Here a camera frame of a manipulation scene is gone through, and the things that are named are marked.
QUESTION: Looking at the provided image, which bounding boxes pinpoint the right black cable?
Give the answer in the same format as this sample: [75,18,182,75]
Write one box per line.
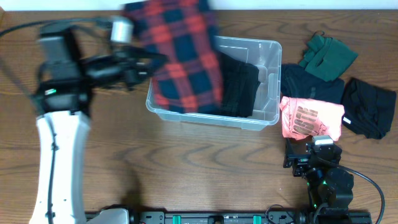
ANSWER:
[337,164,386,224]

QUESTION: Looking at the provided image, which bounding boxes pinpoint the clear plastic storage bin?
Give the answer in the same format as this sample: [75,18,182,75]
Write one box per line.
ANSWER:
[146,36,282,131]

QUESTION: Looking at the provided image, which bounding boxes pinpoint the green folded garment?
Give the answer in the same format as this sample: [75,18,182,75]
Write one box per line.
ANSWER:
[298,32,358,82]

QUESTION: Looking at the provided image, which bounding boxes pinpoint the red navy plaid shirt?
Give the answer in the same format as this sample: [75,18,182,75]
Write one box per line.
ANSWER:
[123,0,223,113]

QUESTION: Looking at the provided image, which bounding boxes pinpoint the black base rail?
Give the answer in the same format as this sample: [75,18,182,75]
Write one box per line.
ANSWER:
[85,211,373,224]

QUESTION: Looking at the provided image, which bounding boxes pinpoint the black folded garment right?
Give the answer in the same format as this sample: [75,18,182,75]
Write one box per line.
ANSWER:
[341,78,397,139]

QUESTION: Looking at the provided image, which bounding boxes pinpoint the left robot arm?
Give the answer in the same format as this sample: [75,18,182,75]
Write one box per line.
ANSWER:
[30,17,167,223]

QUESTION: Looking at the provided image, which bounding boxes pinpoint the black pants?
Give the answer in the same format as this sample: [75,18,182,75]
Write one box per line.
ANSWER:
[208,52,260,118]

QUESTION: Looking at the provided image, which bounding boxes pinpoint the dark navy folded shirt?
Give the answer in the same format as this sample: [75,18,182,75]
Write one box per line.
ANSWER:
[280,64,345,104]

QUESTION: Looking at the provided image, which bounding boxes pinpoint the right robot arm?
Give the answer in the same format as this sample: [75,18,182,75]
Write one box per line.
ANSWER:
[283,136,354,213]

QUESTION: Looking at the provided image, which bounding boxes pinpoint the pink printed t-shirt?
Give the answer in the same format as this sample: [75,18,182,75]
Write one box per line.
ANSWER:
[279,96,345,141]

